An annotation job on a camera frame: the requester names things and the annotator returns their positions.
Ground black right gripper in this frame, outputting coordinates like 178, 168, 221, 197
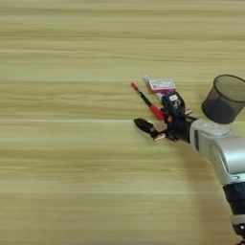
133, 109, 199, 144

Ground red and black pen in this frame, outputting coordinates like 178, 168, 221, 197
130, 81, 166, 122

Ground red and white small box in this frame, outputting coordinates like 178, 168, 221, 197
148, 78, 177, 95

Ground black mesh pen cup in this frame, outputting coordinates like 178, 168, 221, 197
201, 74, 245, 125

